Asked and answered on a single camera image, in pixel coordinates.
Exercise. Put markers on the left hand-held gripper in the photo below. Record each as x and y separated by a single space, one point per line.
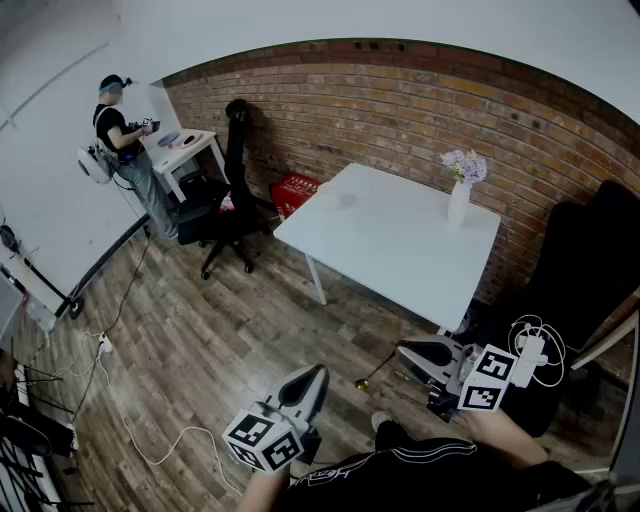
262 440

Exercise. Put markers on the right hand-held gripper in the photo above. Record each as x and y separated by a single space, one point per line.
487 380

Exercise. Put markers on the thin yellow-green stick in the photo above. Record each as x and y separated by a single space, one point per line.
362 384

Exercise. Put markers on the person's left forearm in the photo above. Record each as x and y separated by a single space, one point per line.
262 492

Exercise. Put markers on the person's right forearm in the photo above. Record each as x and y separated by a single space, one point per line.
505 437

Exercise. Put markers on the person's grey shoe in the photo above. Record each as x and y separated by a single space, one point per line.
382 419

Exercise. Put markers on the white power adapter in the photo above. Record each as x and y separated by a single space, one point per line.
529 357

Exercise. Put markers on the person's black striped clothing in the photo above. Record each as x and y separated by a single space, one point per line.
425 475

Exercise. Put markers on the large white table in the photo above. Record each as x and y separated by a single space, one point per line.
390 240

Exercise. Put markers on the white vase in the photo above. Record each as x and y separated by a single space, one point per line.
458 205

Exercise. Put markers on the large black chair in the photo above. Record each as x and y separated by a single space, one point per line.
580 270

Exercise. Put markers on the white desk edge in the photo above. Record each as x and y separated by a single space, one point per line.
610 337

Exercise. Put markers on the red box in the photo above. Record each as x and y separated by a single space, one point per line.
295 195

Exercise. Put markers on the purple flower bunch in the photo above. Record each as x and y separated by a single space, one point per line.
465 165

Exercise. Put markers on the black office chair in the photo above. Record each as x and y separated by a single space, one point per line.
237 200

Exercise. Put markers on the white power strip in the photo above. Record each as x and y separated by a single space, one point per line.
104 343

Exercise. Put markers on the black wheeled base bar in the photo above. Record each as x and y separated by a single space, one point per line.
90 272

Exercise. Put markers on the small white table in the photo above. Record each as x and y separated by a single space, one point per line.
185 152

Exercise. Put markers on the black tripod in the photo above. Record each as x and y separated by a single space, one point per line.
30 450

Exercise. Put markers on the grey-blue bowl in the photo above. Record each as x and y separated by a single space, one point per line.
168 138

